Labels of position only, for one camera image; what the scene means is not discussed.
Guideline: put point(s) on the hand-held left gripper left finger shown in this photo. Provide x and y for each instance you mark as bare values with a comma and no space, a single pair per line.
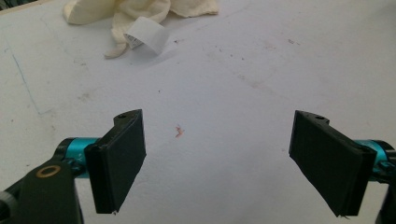
116,168

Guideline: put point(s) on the cream cloth with white label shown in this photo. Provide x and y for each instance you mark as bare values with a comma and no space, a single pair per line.
140,12

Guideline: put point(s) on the pale blue foam mat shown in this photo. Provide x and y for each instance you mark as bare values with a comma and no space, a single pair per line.
218,77

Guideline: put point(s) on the light wooden table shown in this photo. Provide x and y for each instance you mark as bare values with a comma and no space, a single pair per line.
15,9

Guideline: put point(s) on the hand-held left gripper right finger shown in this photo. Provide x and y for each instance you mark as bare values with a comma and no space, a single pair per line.
330,165

